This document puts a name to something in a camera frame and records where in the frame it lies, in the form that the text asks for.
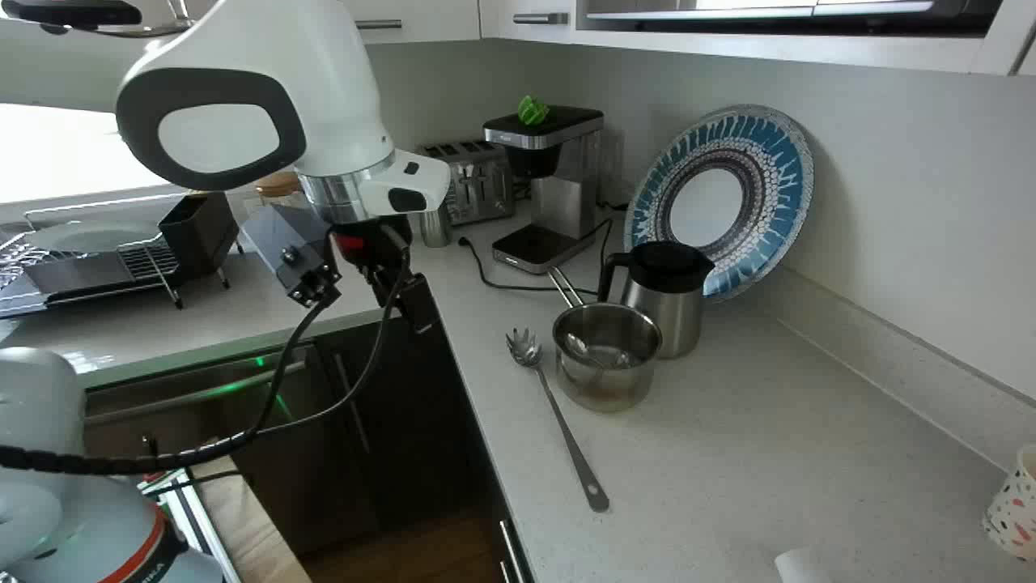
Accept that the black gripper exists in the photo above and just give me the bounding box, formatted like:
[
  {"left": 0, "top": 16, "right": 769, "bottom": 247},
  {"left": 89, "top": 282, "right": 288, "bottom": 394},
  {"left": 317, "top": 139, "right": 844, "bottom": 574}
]
[{"left": 327, "top": 214, "right": 417, "bottom": 291}]

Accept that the steel pasta server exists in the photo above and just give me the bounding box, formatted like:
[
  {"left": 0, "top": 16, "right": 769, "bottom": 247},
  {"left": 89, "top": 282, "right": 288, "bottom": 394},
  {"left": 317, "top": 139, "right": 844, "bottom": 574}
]
[{"left": 501, "top": 324, "right": 613, "bottom": 515}]

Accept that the steel cocktail shaker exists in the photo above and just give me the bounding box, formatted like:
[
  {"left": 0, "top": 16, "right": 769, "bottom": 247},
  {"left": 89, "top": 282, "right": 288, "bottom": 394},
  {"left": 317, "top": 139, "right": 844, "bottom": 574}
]
[{"left": 409, "top": 205, "right": 456, "bottom": 248}]

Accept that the steel toaster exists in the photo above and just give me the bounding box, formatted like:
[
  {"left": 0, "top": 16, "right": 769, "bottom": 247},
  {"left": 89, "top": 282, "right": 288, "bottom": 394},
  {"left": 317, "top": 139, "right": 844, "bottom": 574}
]
[{"left": 414, "top": 135, "right": 518, "bottom": 231}]

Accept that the dark lower cabinet door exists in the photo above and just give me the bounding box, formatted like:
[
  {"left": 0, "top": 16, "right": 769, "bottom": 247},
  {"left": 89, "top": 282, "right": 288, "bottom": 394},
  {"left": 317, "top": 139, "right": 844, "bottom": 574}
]
[{"left": 317, "top": 304, "right": 493, "bottom": 534}]

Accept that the steel and black coffee maker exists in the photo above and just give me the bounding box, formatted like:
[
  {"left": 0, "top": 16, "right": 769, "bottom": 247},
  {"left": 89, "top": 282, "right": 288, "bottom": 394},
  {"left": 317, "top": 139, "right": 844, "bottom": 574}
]
[{"left": 478, "top": 105, "right": 613, "bottom": 274}]

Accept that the small green object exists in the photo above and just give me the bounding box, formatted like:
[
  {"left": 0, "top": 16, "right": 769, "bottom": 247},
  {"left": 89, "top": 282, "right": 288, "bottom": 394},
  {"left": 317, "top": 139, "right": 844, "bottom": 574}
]
[{"left": 516, "top": 89, "right": 555, "bottom": 129}]

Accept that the dark dishwasher with green light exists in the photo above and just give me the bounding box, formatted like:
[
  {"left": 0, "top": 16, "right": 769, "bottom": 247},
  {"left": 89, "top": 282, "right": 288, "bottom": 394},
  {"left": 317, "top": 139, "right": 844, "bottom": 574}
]
[{"left": 82, "top": 340, "right": 382, "bottom": 562}]

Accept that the steel saucepan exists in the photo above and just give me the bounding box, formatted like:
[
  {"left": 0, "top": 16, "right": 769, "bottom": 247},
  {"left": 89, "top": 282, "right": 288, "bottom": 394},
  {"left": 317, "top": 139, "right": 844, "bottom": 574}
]
[{"left": 544, "top": 268, "right": 667, "bottom": 415}]

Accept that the steel carafe with black lid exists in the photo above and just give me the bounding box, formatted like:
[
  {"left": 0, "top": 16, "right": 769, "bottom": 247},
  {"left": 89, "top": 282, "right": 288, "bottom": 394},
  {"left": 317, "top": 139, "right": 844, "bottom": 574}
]
[{"left": 596, "top": 236, "right": 720, "bottom": 358}]

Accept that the blue patterned decorative plate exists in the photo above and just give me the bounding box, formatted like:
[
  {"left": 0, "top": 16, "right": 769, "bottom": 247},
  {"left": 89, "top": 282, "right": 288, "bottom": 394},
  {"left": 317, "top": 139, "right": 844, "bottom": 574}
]
[{"left": 623, "top": 105, "right": 818, "bottom": 304}]

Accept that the patterned paper cup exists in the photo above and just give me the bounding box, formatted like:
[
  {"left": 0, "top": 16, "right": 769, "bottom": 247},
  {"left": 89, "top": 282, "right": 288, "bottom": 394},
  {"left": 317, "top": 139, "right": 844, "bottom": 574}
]
[{"left": 980, "top": 444, "right": 1036, "bottom": 567}]

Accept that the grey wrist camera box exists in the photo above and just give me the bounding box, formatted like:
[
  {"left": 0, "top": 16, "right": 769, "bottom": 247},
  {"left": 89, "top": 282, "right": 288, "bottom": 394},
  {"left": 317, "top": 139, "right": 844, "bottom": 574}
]
[{"left": 241, "top": 200, "right": 346, "bottom": 307}]

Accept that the wire dish rack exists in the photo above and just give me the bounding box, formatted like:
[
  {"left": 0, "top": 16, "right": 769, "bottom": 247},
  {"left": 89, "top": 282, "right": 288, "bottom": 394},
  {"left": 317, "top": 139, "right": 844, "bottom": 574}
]
[{"left": 0, "top": 189, "right": 244, "bottom": 317}]

